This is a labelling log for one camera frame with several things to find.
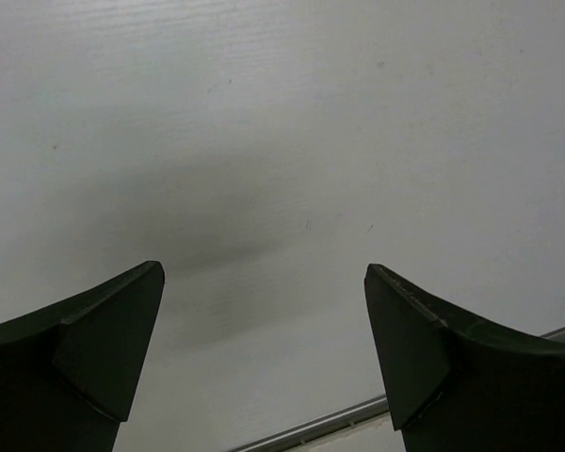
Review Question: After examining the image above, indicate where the aluminium table edge rail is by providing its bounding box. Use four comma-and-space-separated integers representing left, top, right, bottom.
244, 318, 565, 451

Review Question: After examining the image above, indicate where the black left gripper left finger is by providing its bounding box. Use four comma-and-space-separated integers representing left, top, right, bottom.
0, 261, 165, 451

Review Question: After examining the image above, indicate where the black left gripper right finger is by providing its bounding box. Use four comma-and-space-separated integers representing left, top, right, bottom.
364, 264, 565, 451

